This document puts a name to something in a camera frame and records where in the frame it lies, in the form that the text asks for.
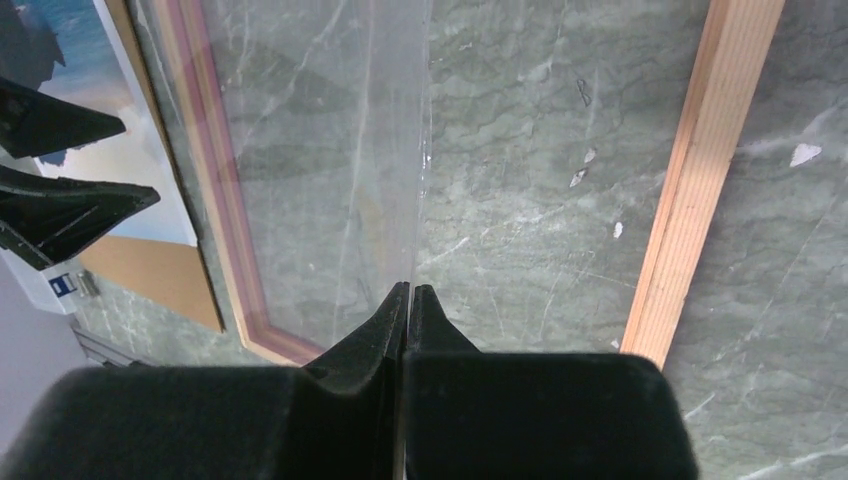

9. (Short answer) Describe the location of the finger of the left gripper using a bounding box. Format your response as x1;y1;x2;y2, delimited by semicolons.
1;167;160;271
1;78;126;159

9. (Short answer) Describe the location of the pink wooden picture frame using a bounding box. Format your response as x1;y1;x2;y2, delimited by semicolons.
152;1;784;365

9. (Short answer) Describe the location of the blue landscape photo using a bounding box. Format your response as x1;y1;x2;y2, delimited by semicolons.
1;1;197;247

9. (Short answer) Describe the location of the clear glass pane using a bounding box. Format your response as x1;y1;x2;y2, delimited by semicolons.
129;1;431;363

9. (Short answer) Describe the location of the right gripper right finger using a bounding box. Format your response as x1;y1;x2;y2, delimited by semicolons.
405;283;482;480

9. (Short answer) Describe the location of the brown backing board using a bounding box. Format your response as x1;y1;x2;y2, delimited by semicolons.
80;1;225;333

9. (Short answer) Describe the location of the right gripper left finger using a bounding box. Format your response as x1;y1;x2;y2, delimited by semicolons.
304;282;410;479

